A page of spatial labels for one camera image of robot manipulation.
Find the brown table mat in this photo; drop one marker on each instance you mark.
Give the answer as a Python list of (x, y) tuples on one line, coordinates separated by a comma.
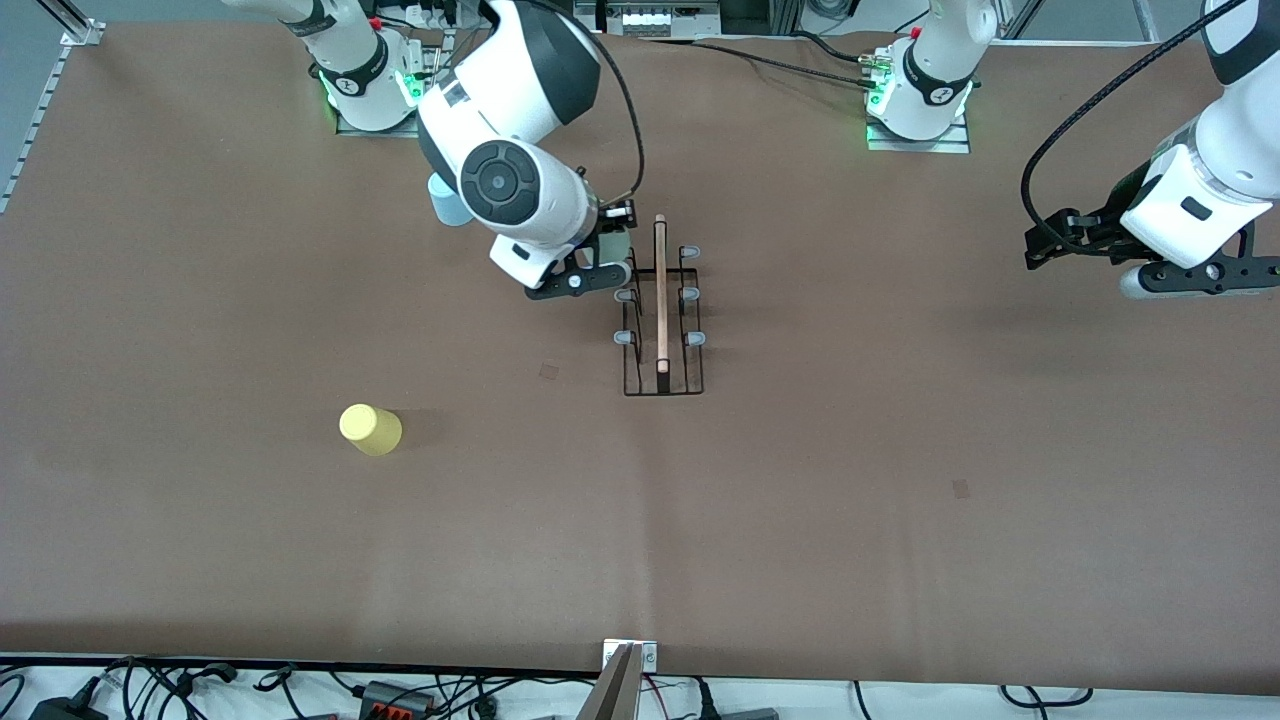
[(700, 520)]

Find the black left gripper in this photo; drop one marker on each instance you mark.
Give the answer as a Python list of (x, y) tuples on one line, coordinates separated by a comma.
[(1105, 226)]

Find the light blue plastic cup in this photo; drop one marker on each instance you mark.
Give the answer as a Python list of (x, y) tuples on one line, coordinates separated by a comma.
[(448, 210)]

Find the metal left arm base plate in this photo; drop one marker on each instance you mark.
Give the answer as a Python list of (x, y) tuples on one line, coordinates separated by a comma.
[(920, 146)]

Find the aluminium frame profile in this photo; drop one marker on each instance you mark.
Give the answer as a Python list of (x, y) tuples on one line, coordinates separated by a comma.
[(1146, 20), (1020, 18)]

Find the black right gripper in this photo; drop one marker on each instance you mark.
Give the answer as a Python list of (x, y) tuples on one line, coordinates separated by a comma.
[(612, 243)]

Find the pale green plastic cup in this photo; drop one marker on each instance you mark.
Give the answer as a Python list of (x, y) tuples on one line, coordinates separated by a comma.
[(615, 245)]

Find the white power strip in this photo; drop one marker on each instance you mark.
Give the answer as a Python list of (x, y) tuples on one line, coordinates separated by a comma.
[(430, 12)]

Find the small metal bracket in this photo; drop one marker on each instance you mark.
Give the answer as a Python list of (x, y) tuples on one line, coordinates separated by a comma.
[(645, 655)]

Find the grey metal pole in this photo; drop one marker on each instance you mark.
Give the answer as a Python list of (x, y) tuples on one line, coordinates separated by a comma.
[(612, 690)]

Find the yellow plastic cup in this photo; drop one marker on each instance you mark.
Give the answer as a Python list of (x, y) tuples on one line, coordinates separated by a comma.
[(370, 430)]

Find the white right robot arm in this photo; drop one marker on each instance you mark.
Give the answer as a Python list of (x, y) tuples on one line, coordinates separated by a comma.
[(520, 70)]

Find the silver electronics box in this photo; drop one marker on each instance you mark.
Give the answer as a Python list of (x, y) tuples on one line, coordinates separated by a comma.
[(645, 18)]

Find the black orange connector box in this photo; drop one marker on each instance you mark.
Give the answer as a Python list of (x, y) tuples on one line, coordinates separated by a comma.
[(397, 698)]

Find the black power plug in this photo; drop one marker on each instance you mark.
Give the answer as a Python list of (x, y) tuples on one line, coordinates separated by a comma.
[(705, 700)]

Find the grey flat block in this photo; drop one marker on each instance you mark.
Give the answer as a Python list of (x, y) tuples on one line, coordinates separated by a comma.
[(750, 714)]

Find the black power adapter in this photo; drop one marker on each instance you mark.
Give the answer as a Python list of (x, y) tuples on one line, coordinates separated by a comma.
[(70, 710)]

